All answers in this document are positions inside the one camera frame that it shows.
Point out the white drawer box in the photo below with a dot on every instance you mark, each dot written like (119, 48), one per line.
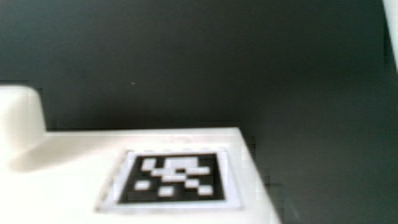
(164, 176)

